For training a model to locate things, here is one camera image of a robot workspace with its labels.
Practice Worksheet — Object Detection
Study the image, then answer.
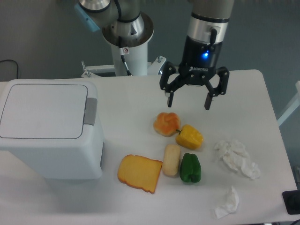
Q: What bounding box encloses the white push-button trash can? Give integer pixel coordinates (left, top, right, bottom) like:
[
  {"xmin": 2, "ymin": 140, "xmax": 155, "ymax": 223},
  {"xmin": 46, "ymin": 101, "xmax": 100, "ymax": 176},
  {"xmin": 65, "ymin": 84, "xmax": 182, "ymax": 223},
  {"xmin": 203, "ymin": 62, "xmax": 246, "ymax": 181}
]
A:
[{"xmin": 0, "ymin": 79, "xmax": 105, "ymax": 180}]

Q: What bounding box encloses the orange round bread roll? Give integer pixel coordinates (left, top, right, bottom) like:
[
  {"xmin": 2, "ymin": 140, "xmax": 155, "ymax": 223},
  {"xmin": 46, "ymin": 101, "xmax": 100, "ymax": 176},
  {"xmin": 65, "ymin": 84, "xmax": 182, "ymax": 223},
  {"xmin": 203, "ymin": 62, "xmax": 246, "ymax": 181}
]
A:
[{"xmin": 153, "ymin": 112, "xmax": 180, "ymax": 137}]

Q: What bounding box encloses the black floor cable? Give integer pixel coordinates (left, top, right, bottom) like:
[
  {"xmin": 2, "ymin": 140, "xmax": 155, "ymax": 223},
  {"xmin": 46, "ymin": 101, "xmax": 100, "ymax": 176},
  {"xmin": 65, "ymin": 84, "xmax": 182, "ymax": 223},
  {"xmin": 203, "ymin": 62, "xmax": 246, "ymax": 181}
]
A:
[{"xmin": 0, "ymin": 60, "xmax": 19, "ymax": 79}]

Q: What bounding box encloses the pale oblong bread roll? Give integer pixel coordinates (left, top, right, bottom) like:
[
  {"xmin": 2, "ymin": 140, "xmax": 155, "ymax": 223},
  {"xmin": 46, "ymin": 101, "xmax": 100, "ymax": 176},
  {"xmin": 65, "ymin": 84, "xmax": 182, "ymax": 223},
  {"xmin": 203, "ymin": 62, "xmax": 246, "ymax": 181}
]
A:
[{"xmin": 162, "ymin": 144, "xmax": 181, "ymax": 177}]

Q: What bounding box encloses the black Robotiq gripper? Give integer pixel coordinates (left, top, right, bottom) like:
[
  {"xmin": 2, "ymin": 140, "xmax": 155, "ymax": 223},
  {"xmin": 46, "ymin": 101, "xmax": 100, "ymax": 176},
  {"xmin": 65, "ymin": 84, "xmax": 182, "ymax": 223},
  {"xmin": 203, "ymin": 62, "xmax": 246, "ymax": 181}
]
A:
[{"xmin": 159, "ymin": 35, "xmax": 230, "ymax": 111}]

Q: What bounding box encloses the black device at edge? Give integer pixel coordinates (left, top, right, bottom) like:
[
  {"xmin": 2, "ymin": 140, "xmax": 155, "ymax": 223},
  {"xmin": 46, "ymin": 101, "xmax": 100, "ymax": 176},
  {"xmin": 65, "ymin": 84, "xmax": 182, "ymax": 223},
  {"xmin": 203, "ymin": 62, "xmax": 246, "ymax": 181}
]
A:
[{"xmin": 282, "ymin": 190, "xmax": 300, "ymax": 215}]

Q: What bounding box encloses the large crumpled white tissue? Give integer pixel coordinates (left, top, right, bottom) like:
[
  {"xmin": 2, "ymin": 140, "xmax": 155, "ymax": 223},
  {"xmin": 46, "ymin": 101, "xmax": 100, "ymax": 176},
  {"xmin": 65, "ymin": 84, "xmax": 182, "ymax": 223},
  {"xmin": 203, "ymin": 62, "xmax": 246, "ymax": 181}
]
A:
[{"xmin": 214, "ymin": 139, "xmax": 261, "ymax": 180}]

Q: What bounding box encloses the yellow bell pepper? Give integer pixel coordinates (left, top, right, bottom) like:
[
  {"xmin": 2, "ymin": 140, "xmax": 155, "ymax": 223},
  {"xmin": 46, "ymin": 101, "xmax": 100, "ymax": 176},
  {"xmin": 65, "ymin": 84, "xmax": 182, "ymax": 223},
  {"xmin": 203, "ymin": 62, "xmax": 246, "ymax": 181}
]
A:
[{"xmin": 175, "ymin": 124, "xmax": 203, "ymax": 150}]

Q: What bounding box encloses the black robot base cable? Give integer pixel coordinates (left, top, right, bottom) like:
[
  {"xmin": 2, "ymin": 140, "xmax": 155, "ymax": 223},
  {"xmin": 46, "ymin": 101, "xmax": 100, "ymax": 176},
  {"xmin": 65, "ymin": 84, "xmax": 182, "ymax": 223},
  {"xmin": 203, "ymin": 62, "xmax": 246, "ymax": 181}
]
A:
[{"xmin": 118, "ymin": 36, "xmax": 133, "ymax": 76}]

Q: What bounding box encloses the orange toast slice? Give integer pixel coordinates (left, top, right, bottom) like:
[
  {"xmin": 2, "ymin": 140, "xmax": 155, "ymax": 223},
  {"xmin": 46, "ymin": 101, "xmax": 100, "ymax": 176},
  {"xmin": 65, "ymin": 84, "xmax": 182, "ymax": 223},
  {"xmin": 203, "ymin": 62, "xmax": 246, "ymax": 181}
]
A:
[{"xmin": 117, "ymin": 155, "xmax": 162, "ymax": 194}]

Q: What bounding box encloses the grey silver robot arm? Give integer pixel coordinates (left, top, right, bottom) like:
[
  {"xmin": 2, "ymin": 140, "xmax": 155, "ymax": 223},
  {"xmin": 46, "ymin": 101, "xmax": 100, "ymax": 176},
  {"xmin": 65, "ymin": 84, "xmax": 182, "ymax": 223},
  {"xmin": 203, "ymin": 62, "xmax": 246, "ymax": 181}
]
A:
[{"xmin": 75, "ymin": 0, "xmax": 234, "ymax": 109}]

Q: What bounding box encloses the small crumpled white tissue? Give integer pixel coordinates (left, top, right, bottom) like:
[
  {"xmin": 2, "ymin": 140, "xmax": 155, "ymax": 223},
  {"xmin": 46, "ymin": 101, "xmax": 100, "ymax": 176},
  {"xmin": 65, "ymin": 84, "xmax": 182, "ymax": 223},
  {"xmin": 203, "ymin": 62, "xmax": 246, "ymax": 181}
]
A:
[{"xmin": 213, "ymin": 186, "xmax": 240, "ymax": 219}]

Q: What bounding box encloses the green bell pepper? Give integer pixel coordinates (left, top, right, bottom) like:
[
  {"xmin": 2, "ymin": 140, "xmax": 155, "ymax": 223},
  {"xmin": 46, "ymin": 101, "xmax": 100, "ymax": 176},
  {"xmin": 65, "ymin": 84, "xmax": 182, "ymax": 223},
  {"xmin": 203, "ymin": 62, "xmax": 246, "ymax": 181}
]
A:
[{"xmin": 180, "ymin": 153, "xmax": 202, "ymax": 183}]

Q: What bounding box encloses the white frame at right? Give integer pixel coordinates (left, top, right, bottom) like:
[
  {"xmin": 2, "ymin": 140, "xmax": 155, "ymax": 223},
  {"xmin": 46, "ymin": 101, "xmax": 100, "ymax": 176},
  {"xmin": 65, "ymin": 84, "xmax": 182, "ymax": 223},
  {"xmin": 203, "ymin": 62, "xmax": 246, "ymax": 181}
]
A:
[{"xmin": 277, "ymin": 81, "xmax": 300, "ymax": 126}]

